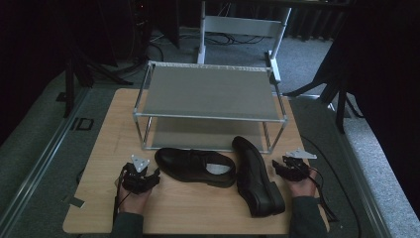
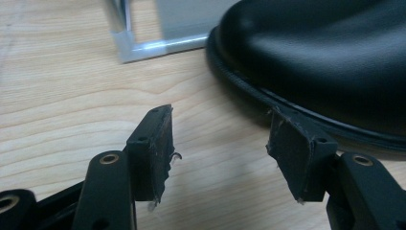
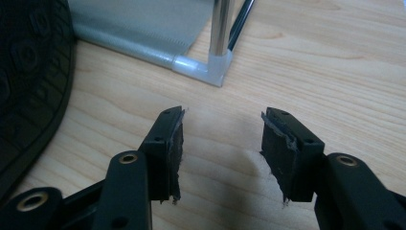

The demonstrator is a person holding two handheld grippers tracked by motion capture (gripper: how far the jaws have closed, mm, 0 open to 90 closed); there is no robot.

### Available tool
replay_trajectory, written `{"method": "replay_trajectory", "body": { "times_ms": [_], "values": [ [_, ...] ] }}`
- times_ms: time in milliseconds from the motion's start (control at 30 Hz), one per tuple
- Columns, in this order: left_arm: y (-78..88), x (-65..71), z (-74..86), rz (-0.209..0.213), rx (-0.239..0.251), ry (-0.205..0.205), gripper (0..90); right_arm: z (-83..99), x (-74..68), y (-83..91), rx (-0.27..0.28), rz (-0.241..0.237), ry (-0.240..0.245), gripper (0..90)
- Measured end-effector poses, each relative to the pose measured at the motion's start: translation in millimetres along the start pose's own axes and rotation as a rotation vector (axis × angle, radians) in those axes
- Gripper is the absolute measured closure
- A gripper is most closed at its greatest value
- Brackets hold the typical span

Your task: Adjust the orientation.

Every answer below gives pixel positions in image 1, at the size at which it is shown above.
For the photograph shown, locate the long black floor cable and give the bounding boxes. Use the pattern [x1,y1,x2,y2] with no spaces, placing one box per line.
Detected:
[299,134,362,238]

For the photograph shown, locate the white shoe insert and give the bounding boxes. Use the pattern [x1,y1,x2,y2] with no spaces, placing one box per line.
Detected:
[205,162,232,176]

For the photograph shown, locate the metal shoe rack grey shelves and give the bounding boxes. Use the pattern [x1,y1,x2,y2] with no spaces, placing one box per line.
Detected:
[132,59,289,155]

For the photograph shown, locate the black floor cable bundle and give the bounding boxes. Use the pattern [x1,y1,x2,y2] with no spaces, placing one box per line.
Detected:
[203,31,266,47]

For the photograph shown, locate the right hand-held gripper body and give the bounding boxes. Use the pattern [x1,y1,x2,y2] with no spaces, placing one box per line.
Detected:
[280,148,318,182]

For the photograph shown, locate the black equipment cabinet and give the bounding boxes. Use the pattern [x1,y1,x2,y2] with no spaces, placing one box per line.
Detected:
[130,0,181,62]

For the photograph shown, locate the person's left hand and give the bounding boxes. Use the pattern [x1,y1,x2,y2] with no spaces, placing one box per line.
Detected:
[117,182,152,216]

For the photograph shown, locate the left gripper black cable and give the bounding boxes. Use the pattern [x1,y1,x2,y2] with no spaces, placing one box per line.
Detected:
[112,164,131,226]

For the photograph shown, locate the dark curtain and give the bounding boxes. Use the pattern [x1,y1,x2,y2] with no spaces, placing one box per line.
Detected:
[336,0,420,212]

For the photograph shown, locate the metal floor rail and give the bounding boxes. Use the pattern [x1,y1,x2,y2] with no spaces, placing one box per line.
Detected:
[328,101,394,238]
[0,86,91,230]

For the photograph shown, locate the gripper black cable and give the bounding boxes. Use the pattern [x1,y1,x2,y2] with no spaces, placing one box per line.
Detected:
[306,166,340,223]
[112,164,131,226]

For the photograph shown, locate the grey tape piece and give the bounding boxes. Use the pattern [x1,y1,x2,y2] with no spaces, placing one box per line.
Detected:
[61,194,86,209]

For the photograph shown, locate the person's right hand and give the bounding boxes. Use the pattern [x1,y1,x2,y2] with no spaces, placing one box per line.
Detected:
[288,168,319,198]

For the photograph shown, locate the white metal table frame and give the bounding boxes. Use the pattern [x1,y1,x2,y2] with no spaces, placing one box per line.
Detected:
[196,1,293,83]

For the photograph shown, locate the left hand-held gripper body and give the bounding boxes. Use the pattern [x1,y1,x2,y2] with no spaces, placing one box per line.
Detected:
[123,154,155,195]

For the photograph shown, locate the black tape marks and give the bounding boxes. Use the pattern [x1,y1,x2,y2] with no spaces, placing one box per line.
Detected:
[69,116,95,132]

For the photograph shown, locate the black leather shoe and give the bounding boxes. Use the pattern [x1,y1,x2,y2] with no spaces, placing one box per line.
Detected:
[154,147,238,189]
[231,135,286,218]

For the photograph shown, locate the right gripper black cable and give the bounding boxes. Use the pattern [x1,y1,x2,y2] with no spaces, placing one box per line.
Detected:
[306,166,340,223]

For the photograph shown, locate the black tripod stand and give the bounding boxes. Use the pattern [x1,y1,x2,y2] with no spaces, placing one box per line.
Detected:
[282,41,365,135]
[61,44,135,119]

